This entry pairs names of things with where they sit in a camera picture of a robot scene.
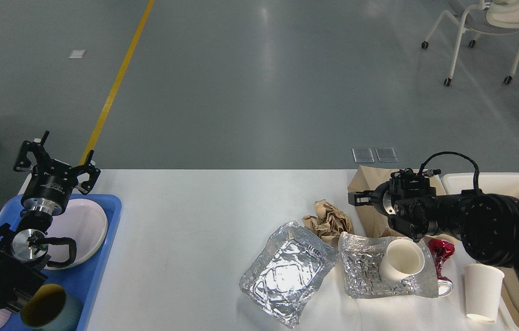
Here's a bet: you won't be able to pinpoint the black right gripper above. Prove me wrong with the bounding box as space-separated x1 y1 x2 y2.
348 182 395 217

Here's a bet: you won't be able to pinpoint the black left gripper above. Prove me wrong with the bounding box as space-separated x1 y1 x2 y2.
13 131 101 217

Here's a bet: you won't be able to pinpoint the brown paper bag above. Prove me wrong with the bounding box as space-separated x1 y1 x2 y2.
348 165 456 243

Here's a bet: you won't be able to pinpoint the pink plate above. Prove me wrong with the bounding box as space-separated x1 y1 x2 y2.
47 199 108 268

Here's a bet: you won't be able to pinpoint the dark teal mug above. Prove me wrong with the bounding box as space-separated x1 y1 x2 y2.
20 284 83 331

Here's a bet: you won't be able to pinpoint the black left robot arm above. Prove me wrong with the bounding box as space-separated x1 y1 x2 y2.
0 131 100 313

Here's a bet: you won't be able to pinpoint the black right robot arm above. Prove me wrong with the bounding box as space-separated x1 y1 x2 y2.
348 160 519 279

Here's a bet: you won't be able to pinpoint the crumpled brown paper ball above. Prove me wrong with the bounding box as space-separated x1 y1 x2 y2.
302 200 354 245

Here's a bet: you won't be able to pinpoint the floor outlet plates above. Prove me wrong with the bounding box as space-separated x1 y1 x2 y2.
352 147 399 163

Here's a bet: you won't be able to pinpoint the small foil tray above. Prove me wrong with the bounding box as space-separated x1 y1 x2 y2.
338 232 438 299

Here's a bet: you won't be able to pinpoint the paper cup in foil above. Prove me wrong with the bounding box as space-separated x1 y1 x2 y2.
379 239 425 281

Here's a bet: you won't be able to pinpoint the large foil tray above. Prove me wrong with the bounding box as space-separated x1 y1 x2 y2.
239 221 338 329

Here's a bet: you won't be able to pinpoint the red foil wrapper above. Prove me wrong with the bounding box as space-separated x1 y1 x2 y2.
427 238 455 281

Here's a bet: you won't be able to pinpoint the blue plastic tray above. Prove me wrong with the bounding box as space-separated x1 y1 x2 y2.
0 194 121 331

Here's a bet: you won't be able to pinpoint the white paper on floor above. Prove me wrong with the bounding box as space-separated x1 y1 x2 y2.
68 50 87 59

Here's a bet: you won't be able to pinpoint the white paper cup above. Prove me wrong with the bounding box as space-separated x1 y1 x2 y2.
464 263 505 324

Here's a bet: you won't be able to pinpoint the beige plastic bin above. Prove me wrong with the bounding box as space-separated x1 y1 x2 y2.
441 172 519 331

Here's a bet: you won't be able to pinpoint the white chair right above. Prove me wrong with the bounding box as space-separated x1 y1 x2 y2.
421 0 519 86

